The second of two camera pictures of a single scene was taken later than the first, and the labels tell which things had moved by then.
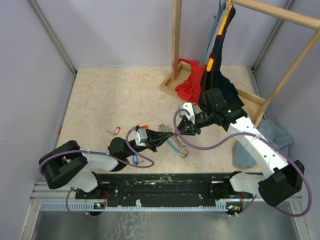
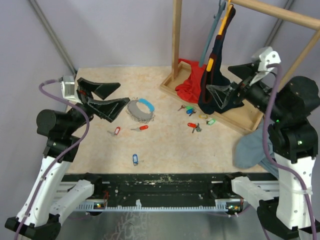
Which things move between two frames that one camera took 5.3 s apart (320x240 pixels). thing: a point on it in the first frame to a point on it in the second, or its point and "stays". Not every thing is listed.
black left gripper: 155,138 to 109,109
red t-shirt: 190,90 stays
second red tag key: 116,131 stays
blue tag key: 135,159 stays
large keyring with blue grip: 181,146 to 140,109
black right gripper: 185,127 to 242,71
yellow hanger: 211,61 stays
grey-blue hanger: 221,8 stays
